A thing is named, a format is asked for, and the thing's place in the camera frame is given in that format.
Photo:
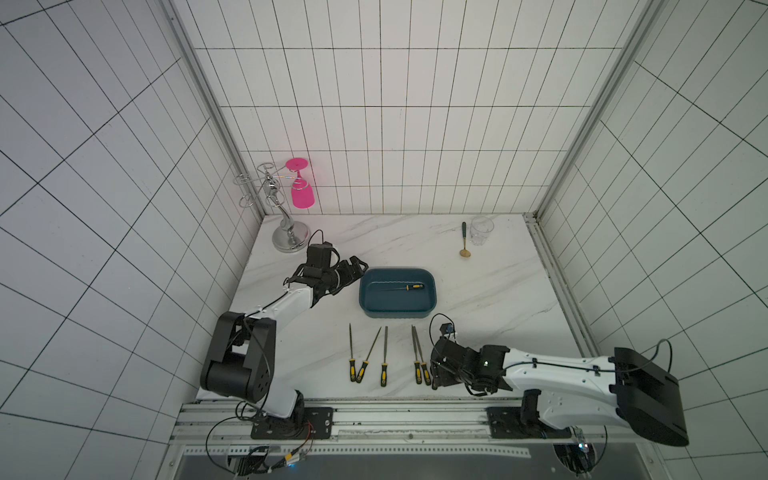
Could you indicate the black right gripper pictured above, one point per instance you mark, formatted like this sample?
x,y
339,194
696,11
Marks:
x,y
445,355

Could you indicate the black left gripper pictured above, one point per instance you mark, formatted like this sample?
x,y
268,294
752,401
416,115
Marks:
x,y
350,276

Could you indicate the file tool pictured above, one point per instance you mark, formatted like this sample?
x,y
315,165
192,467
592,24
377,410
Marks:
x,y
384,365
352,360
364,366
406,287
424,368
417,363

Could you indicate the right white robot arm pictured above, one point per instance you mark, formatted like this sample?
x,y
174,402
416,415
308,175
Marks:
x,y
624,389

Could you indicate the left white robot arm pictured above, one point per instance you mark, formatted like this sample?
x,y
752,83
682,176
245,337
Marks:
x,y
240,360

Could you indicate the teal plastic storage box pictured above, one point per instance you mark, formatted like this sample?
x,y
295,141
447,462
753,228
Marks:
x,y
376,303

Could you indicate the chrome glass holder stand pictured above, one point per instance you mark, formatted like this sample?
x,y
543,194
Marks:
x,y
290,235

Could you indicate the pink plastic wine glass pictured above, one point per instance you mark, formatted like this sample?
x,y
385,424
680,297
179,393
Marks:
x,y
302,193

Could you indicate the clear glass cup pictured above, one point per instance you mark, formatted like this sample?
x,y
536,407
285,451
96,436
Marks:
x,y
481,228

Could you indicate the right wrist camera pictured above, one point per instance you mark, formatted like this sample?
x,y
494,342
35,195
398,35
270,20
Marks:
x,y
447,329

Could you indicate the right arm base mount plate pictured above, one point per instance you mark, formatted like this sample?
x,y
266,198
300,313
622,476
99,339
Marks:
x,y
507,423

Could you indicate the gold spoon black handle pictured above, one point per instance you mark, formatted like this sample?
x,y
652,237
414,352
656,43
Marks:
x,y
464,252

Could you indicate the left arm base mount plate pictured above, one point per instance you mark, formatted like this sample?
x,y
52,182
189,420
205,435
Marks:
x,y
307,422

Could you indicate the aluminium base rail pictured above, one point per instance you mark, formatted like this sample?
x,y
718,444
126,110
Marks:
x,y
452,427

